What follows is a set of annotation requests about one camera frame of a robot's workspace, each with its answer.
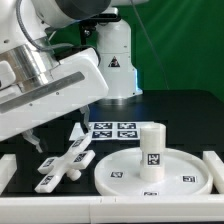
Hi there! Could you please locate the white marker tag board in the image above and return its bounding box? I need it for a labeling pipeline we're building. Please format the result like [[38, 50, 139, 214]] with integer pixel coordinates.
[[68, 121, 156, 142]]

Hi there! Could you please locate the white right fence block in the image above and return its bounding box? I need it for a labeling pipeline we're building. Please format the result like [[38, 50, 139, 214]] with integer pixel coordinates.
[[203, 151, 224, 194]]

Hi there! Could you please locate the white fence block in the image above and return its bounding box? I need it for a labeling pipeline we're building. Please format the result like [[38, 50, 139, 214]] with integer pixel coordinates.
[[0, 154, 17, 195], [203, 151, 224, 194]]

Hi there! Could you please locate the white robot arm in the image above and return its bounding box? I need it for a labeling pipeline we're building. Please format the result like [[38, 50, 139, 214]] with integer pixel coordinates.
[[0, 0, 141, 145]]

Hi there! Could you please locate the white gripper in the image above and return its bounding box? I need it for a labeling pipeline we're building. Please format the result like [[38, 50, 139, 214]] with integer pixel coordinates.
[[0, 48, 108, 153]]

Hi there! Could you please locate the white front fence rail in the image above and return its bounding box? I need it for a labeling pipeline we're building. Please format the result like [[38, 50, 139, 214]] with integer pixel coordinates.
[[0, 194, 224, 224]]

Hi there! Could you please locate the white left fence block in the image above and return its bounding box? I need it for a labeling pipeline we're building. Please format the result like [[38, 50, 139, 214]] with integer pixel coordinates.
[[0, 154, 17, 195]]

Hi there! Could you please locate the white round table top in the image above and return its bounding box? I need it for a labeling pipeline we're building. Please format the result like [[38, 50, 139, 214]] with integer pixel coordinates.
[[94, 147, 213, 196]]

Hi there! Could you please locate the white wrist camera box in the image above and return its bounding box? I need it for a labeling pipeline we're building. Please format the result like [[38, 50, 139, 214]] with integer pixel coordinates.
[[0, 61, 16, 89]]

